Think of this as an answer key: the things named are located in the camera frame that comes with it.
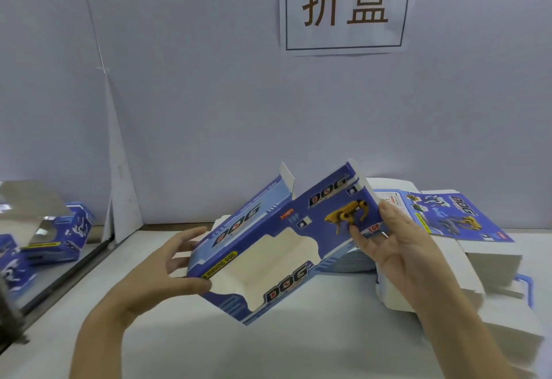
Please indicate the pile of blue boxes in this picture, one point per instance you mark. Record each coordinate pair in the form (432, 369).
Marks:
(60, 236)

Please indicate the person's left hand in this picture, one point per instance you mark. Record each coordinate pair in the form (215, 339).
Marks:
(160, 275)

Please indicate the white paper wall sign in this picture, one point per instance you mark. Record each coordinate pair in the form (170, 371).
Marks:
(347, 40)

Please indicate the person's right forearm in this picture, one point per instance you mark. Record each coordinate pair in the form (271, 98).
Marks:
(466, 340)

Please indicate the stack of boxes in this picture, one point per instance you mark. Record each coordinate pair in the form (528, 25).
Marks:
(483, 262)
(358, 261)

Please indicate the person's left forearm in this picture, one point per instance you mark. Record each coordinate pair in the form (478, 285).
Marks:
(103, 344)

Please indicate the blue dog-print cardboard box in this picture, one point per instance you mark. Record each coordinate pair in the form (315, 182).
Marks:
(276, 292)

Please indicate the person's right hand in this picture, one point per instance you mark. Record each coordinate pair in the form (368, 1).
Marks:
(410, 258)

